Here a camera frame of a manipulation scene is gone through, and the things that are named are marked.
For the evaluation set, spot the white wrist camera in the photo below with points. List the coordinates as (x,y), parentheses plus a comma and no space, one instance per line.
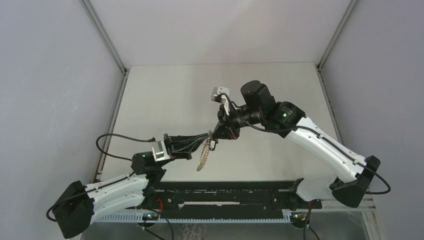
(160,151)
(220,95)

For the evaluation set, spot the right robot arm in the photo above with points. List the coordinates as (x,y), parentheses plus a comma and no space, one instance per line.
(354,172)

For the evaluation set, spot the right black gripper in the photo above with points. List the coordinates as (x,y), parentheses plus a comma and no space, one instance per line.
(225,129)

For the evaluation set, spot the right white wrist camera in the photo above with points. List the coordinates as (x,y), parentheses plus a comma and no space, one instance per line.
(220,95)

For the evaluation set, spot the metal keyring with small rings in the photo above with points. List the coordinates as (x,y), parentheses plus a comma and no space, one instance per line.
(204,154)

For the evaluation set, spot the aluminium frame post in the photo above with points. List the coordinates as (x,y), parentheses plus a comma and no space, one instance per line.
(98,78)
(361,75)

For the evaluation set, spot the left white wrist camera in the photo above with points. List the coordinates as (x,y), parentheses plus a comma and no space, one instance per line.
(160,151)

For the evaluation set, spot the left aluminium frame post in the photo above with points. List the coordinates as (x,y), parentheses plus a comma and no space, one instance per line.
(98,78)

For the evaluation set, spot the right aluminium frame post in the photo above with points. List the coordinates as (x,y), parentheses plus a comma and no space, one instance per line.
(361,75)

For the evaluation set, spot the black key tag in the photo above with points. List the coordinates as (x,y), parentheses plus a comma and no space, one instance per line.
(212,145)

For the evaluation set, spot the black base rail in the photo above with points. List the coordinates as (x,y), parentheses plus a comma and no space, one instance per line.
(227,200)

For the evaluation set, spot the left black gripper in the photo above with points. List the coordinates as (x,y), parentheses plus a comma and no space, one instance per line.
(191,143)

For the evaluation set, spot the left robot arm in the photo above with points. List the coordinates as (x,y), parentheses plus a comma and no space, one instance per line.
(80,205)

